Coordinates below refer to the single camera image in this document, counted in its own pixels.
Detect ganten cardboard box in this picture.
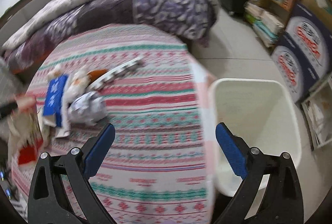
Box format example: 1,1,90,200
271,32,319,103
285,2,331,78

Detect orange peel piece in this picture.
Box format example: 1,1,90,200
88,69,108,82

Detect tissue ball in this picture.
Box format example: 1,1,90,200
47,64,63,80

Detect patterned tablecloth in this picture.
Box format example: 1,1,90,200
10,23,217,224

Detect blue carton box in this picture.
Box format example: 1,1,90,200
43,74,69,127

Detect white trash bin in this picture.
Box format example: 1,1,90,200
207,78,303,197

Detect upper Ganten cardboard box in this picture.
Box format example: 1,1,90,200
285,2,331,78

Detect lower Ganten cardboard box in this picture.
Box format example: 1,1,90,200
271,32,319,103

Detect torn red white packaging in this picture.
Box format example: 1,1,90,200
8,96,43,166

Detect tissue wad with peel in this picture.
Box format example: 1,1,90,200
63,66,90,103

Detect bed with purple bedding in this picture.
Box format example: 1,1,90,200
1,0,218,74

